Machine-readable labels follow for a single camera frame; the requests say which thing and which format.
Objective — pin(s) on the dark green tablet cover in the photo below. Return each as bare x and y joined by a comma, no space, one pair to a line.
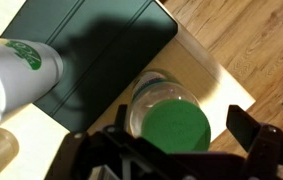
107,53

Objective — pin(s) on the green round lid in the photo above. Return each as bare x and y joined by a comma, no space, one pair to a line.
176,126

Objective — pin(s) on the clear jar green label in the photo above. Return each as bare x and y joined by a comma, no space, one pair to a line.
154,96

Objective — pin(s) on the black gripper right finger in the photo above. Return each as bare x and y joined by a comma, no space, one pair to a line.
244,128

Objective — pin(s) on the white mug green inside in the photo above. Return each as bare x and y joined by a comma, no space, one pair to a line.
24,80

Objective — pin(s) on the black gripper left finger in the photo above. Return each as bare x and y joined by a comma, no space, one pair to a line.
121,116

